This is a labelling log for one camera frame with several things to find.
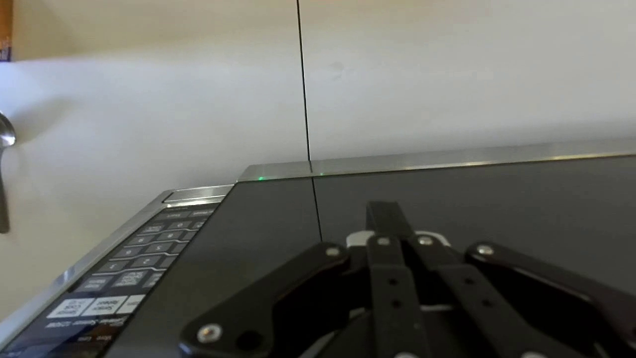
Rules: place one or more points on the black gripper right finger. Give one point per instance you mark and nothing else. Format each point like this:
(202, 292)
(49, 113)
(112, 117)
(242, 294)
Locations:
(530, 290)

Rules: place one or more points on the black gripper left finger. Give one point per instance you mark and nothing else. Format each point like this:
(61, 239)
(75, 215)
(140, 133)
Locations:
(279, 298)

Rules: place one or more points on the grey microwave oven body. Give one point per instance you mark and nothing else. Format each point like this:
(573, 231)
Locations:
(132, 264)

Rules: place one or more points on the silver metal rod with knob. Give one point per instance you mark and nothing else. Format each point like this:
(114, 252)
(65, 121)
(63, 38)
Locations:
(5, 151)

